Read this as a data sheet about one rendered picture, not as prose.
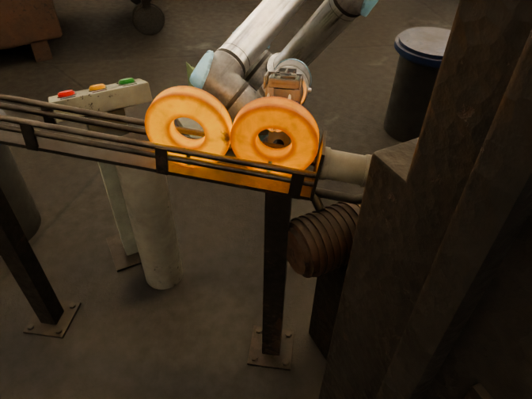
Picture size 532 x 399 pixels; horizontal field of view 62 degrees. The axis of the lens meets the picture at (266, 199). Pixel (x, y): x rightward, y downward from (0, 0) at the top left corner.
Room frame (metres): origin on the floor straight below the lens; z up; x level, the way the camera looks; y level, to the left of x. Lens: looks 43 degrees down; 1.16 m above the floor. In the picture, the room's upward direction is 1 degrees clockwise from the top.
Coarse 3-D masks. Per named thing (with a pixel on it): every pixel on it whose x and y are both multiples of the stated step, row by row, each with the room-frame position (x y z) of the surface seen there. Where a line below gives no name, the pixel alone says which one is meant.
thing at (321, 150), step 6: (324, 132) 0.67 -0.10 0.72; (324, 138) 0.65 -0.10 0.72; (324, 144) 0.63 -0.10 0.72; (318, 150) 0.66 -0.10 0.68; (324, 150) 0.61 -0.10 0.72; (318, 156) 0.64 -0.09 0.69; (324, 156) 0.60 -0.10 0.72; (318, 162) 0.61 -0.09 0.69; (318, 168) 0.60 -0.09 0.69; (318, 174) 0.60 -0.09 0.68; (312, 192) 0.60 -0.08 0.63; (312, 198) 0.60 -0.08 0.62
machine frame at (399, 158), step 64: (512, 0) 0.31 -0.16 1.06; (448, 64) 0.34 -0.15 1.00; (512, 64) 0.30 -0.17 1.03; (448, 128) 0.33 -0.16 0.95; (512, 128) 0.25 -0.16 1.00; (384, 192) 0.37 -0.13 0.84; (448, 192) 0.31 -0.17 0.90; (512, 192) 0.23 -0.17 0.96; (384, 256) 0.35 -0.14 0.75; (448, 256) 0.26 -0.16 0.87; (512, 256) 0.24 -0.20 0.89; (384, 320) 0.32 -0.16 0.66; (448, 320) 0.23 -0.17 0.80; (512, 320) 0.22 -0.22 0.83; (384, 384) 0.26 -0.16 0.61; (448, 384) 0.23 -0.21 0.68; (512, 384) 0.19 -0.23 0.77
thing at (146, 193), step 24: (120, 168) 0.84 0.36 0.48; (144, 192) 0.84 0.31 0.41; (168, 192) 0.89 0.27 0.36; (144, 216) 0.84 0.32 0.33; (168, 216) 0.87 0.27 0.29; (144, 240) 0.84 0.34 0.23; (168, 240) 0.86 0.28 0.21; (144, 264) 0.85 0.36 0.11; (168, 264) 0.85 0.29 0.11; (168, 288) 0.84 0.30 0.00
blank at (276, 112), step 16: (240, 112) 0.65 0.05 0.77; (256, 112) 0.63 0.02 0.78; (272, 112) 0.63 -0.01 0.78; (288, 112) 0.62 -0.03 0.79; (304, 112) 0.63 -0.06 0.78; (240, 128) 0.63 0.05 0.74; (256, 128) 0.63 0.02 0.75; (288, 128) 0.62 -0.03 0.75; (304, 128) 0.62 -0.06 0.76; (240, 144) 0.64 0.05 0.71; (256, 144) 0.64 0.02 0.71; (304, 144) 0.62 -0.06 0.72; (256, 160) 0.63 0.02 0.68; (272, 160) 0.63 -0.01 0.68; (288, 160) 0.63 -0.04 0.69; (304, 160) 0.62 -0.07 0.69
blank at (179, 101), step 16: (160, 96) 0.66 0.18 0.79; (176, 96) 0.65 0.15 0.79; (192, 96) 0.65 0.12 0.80; (208, 96) 0.67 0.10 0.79; (160, 112) 0.66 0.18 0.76; (176, 112) 0.65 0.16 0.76; (192, 112) 0.65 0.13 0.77; (208, 112) 0.64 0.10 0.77; (224, 112) 0.66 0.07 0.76; (160, 128) 0.66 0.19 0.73; (176, 128) 0.68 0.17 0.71; (208, 128) 0.64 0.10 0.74; (224, 128) 0.64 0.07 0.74; (176, 144) 0.65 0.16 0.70; (192, 144) 0.66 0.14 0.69; (208, 144) 0.64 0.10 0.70; (224, 144) 0.64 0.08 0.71; (208, 160) 0.65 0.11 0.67
